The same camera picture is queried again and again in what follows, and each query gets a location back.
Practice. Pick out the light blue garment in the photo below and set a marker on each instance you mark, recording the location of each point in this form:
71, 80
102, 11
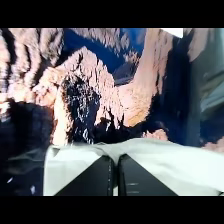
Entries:
186, 166

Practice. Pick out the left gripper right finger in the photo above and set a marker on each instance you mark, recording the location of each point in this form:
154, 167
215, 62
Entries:
138, 178

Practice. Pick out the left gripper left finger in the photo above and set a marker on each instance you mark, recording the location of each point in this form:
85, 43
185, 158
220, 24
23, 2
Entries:
95, 178

